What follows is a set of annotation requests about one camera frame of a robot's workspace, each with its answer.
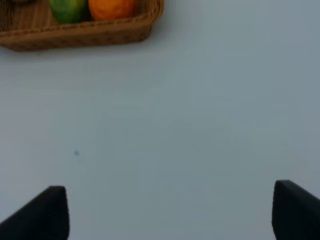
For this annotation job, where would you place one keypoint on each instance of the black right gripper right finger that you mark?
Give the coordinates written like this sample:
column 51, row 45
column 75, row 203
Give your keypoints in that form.
column 295, row 212

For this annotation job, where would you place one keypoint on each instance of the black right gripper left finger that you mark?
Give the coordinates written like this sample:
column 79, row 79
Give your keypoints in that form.
column 45, row 217

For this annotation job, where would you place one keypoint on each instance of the green toy mango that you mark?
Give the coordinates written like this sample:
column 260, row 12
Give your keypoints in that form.
column 70, row 11

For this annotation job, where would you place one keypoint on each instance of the orange toy tangerine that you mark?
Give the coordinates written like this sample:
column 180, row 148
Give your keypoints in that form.
column 107, row 10

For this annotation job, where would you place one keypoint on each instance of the orange wicker basket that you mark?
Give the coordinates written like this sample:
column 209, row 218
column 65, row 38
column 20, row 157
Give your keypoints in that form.
column 32, row 27

